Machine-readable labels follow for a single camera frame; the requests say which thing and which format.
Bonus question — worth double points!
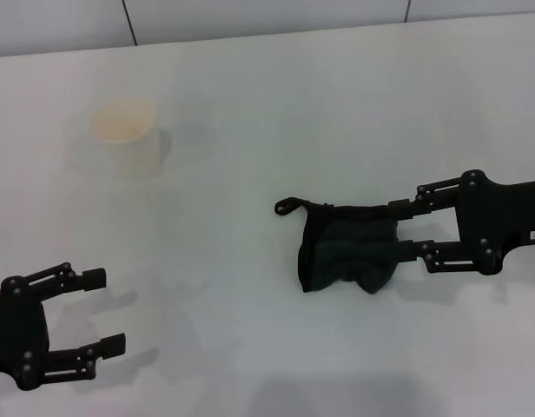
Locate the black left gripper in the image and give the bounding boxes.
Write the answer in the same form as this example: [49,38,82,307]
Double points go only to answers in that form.
[0,261,127,391]

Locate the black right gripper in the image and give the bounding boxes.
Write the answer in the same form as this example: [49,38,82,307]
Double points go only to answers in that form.
[387,169,535,276]

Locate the dark blue rag with loop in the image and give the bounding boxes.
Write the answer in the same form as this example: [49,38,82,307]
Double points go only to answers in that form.
[274,195,401,296]

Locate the white paper cup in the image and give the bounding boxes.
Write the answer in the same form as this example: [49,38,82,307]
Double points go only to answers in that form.
[91,97,162,180]

